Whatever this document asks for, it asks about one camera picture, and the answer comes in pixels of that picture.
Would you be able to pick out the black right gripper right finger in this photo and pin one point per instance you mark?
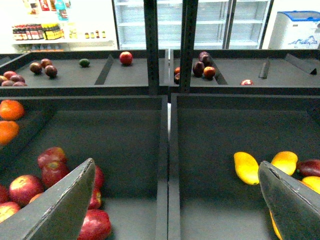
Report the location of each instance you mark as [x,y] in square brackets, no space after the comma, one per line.
[295,207]

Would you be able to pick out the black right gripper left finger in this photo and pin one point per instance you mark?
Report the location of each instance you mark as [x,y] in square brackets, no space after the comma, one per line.
[58,214]

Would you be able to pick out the yellow mango right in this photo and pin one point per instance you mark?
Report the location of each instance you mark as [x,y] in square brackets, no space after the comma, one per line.
[312,182]

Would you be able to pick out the yellow mango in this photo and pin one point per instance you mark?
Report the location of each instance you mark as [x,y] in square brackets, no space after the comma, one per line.
[312,182]
[246,168]
[286,161]

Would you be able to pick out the dark red mango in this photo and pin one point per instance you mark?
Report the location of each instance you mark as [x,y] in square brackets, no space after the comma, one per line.
[310,167]

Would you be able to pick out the yellow mango middle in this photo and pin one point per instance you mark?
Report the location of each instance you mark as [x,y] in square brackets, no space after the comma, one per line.
[286,161]

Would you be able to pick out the yellow mango left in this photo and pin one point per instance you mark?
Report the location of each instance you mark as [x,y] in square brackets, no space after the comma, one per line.
[246,168]

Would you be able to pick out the green avocado far tray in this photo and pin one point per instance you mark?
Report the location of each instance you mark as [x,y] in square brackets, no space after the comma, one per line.
[84,62]

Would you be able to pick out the red apple front bottom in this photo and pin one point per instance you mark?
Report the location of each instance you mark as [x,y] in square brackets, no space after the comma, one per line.
[96,225]

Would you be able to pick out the red apple left large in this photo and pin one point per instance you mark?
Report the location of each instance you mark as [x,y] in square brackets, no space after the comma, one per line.
[24,188]

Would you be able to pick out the red apple upper pair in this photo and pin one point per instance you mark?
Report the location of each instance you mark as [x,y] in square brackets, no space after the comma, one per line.
[50,155]

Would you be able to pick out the black front right tray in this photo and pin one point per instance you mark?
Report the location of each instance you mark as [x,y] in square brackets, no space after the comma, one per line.
[206,199]

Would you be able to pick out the black tray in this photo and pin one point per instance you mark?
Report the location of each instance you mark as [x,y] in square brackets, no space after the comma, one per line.
[206,199]
[126,136]

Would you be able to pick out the orange lower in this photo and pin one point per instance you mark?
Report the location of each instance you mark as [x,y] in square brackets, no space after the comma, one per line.
[8,131]

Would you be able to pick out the orange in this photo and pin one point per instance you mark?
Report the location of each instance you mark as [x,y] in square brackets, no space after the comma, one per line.
[8,131]
[11,110]

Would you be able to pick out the black front left tray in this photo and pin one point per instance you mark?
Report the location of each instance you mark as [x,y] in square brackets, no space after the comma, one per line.
[126,136]

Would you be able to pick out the orange upper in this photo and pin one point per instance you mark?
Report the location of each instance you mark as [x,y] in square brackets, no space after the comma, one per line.
[11,110]

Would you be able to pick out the red apple far right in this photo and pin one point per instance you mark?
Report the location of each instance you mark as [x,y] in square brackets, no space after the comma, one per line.
[247,82]

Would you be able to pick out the red apple far tray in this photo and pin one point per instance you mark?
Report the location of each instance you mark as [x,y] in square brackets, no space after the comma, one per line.
[126,58]

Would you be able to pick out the dark plum group fruit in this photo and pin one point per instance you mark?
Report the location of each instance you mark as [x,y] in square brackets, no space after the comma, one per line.
[198,69]

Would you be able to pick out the white chest freezer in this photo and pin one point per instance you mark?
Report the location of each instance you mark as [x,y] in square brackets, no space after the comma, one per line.
[295,30]

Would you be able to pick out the white shelf with bottles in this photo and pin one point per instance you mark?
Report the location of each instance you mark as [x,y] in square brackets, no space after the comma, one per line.
[59,25]

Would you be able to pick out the black shelf post right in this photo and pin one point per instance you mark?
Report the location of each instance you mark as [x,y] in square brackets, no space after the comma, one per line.
[188,31]

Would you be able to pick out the black shelf post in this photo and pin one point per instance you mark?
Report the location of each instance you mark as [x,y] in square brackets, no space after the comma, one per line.
[152,48]
[188,31]

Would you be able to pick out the black shelf post left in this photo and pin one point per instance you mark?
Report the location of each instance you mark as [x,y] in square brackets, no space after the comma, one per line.
[152,48]

